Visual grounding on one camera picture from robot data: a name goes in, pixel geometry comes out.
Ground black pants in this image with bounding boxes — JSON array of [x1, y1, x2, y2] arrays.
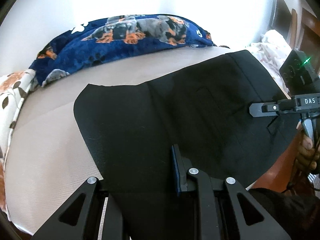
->
[[74, 50, 299, 239]]

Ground person's right hand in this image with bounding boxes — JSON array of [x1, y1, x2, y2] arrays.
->
[[295, 124, 319, 174]]

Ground white dotted crumpled sheet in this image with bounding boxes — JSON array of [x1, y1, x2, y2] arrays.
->
[[246, 30, 292, 99]]

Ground brown wooden wardrobe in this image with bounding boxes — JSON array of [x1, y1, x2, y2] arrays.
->
[[268, 0, 319, 74]]

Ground beige bed mattress cover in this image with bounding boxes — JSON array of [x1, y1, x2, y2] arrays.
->
[[5, 48, 237, 234]]

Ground white floral folded quilt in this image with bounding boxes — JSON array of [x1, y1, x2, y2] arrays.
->
[[0, 68, 38, 160]]

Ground navy dog print blanket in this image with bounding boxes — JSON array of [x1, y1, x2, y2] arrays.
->
[[30, 14, 214, 87]]

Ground black camera box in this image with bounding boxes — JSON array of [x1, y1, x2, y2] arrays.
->
[[279, 49, 319, 96]]

